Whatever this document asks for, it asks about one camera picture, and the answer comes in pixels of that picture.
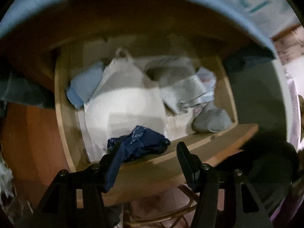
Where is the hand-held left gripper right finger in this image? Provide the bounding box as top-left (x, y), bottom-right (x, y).
top-left (176, 142), bottom-right (273, 228)

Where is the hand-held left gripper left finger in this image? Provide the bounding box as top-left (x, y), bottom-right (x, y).
top-left (36, 142), bottom-right (125, 228)

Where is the wooden drawer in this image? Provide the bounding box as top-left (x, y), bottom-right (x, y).
top-left (54, 45), bottom-right (259, 207)

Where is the navy blue underwear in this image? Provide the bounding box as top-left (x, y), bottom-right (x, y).
top-left (107, 125), bottom-right (171, 162)

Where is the light blue sock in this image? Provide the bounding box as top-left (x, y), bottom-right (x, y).
top-left (65, 62), bottom-right (106, 110)

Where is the white shoe box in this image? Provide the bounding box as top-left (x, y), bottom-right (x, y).
top-left (197, 0), bottom-right (297, 26)

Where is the grey striped underwear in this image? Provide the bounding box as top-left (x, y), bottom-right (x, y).
top-left (145, 57), bottom-right (212, 114)

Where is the floral light underwear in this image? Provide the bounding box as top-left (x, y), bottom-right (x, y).
top-left (195, 66), bottom-right (218, 114)

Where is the grey sock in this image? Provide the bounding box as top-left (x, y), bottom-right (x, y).
top-left (192, 102), bottom-right (233, 133)

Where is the rattan stool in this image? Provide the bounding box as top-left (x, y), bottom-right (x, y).
top-left (123, 185), bottom-right (202, 228)

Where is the white knitted garment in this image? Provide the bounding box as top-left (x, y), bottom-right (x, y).
top-left (83, 47), bottom-right (171, 152)

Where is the dark object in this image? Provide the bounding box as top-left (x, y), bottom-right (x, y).
top-left (237, 140), bottom-right (300, 214)

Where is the grey mattress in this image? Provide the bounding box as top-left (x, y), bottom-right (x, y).
top-left (223, 59), bottom-right (292, 143)

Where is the white lace cloth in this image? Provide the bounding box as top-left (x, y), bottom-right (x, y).
top-left (0, 159), bottom-right (15, 205)

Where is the grey plaid bedding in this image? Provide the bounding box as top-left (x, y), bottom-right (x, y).
top-left (0, 74), bottom-right (55, 110)

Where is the wooden nightstand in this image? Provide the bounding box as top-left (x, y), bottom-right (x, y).
top-left (0, 0), bottom-right (262, 195)

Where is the leaf print curtain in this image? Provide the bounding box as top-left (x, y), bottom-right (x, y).
top-left (273, 26), bottom-right (304, 64)

